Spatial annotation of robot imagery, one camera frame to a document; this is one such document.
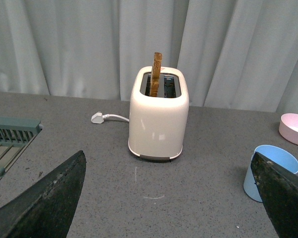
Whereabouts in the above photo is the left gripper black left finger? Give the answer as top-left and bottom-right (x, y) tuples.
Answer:
(0, 151), (86, 238)

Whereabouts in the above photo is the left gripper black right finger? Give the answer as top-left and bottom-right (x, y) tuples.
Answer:
(250, 151), (298, 238)

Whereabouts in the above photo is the blue plastic cup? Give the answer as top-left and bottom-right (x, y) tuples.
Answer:
(243, 145), (298, 203)

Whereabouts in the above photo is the pink plastic bowl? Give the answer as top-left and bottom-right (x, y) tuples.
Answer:
(279, 113), (298, 145)

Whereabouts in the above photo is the green dish rack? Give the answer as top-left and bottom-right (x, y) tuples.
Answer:
(0, 117), (42, 180)

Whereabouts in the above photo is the white power plug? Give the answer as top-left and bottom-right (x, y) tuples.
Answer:
(90, 112), (104, 124)

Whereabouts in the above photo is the cream white toaster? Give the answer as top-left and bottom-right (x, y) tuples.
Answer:
(128, 66), (189, 161)

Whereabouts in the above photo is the grey white curtain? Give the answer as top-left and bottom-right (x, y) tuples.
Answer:
(0, 0), (298, 114)

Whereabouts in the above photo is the brown toast slice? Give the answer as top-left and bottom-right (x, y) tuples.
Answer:
(149, 52), (162, 97)

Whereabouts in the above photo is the white power cable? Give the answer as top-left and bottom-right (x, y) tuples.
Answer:
(103, 114), (130, 123)

